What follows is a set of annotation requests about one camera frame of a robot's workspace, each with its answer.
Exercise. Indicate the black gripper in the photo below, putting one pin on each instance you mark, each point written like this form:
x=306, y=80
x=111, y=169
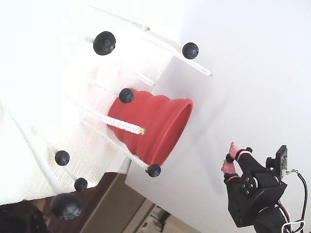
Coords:
x=258, y=180

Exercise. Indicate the dark blueberry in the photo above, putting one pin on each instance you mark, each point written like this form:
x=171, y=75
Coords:
x=80, y=184
x=104, y=43
x=126, y=95
x=190, y=50
x=229, y=157
x=66, y=206
x=62, y=157
x=154, y=170

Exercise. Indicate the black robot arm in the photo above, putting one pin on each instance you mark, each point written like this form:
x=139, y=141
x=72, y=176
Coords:
x=267, y=223

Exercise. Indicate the red collapsible silicone cup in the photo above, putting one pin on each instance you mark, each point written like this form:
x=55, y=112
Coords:
x=158, y=114

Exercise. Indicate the white backdrop sheet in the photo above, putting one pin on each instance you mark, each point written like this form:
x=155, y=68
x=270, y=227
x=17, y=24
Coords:
x=243, y=72

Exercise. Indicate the white fuzzy stick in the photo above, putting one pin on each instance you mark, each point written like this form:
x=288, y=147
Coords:
x=199, y=68
x=34, y=155
x=136, y=158
x=170, y=43
x=121, y=123
x=69, y=174
x=121, y=18
x=51, y=148
x=104, y=87
x=145, y=80

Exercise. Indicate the beige wooden cabinet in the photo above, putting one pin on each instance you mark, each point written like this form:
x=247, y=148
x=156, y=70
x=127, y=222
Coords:
x=116, y=206

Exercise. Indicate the white foam block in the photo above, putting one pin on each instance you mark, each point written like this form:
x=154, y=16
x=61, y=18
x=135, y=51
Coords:
x=48, y=72

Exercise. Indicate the dark fabric object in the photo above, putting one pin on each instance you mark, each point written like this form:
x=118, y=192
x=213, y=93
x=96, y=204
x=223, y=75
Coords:
x=19, y=221

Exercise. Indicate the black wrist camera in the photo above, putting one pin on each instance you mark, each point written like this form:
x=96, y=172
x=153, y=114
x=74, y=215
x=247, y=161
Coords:
x=281, y=160

